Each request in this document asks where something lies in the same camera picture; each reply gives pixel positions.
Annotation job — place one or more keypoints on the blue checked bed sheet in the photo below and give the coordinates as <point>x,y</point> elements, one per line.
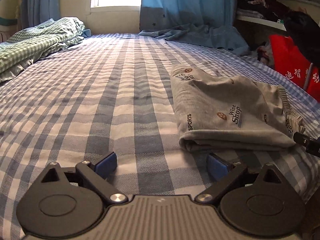
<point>112,93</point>

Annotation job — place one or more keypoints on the blue star curtain right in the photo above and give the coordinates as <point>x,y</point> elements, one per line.
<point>207,23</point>

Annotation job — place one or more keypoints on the green checked quilt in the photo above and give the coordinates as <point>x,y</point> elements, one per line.
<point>29,45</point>

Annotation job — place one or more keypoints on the blue star curtain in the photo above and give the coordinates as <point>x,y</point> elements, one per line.
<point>207,23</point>
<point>35,12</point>

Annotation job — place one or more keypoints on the dark clothes pile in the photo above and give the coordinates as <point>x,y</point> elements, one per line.
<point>299,25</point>

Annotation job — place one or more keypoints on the red bag with characters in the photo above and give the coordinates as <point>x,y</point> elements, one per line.
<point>291,63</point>

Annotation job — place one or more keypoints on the white teal headboard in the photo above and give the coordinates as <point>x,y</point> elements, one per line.
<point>7,28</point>

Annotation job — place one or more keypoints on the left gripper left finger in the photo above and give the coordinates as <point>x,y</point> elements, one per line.
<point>94,176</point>

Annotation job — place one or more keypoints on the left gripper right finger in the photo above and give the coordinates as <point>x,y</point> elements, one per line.
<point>226,176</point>

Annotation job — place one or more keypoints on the grey printed pants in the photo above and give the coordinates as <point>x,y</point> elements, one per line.
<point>231,112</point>

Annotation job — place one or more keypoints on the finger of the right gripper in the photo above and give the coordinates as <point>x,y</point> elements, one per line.
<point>311,145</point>

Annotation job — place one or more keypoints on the blue star curtain left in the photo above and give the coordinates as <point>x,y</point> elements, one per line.
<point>35,12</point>

